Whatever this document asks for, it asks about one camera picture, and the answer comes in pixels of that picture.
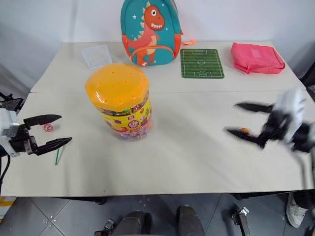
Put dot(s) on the green soccer field mat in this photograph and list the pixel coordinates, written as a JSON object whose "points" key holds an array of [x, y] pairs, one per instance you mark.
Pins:
{"points": [[202, 63]]}

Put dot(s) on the dark rounded shape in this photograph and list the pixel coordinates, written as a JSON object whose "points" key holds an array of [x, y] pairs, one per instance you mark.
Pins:
{"points": [[131, 225], [189, 221]]}

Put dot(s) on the pink wrapped lollipop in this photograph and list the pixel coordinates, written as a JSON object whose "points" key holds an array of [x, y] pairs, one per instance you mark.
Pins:
{"points": [[48, 128]]}

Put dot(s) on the dark trouser leg of bystander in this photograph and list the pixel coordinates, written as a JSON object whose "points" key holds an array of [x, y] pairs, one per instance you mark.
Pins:
{"points": [[306, 199]]}

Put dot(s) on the pink fabric bag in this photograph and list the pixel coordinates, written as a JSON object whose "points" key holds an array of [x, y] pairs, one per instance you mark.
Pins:
{"points": [[256, 57]]}

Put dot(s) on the clear lollipop jar orange lid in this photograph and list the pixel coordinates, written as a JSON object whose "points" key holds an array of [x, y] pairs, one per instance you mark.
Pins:
{"points": [[118, 98]]}

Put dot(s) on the white plastic mesh tray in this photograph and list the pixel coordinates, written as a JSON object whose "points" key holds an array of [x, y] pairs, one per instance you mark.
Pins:
{"points": [[97, 56]]}

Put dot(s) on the orange lollipop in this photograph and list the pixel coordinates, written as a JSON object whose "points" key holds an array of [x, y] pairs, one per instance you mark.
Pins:
{"points": [[244, 129]]}

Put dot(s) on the teal dinosaur backpack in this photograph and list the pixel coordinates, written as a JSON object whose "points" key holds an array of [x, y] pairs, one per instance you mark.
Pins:
{"points": [[150, 32]]}

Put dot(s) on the green white lollipop stick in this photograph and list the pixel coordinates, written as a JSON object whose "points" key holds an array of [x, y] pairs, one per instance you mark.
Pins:
{"points": [[59, 156]]}

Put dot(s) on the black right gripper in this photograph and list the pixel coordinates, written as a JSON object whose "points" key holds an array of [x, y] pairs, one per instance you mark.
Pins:
{"points": [[275, 127]]}

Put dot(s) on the white sneaker of bystander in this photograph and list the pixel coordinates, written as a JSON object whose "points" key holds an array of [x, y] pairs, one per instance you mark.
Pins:
{"points": [[295, 212]]}

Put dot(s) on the black stand device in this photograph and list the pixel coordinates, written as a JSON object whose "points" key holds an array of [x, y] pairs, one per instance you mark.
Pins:
{"points": [[11, 102]]}

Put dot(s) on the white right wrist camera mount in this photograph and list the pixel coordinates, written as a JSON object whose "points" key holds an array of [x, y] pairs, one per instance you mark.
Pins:
{"points": [[294, 108]]}

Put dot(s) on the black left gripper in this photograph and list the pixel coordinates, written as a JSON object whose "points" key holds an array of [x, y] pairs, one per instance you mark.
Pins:
{"points": [[23, 143]]}

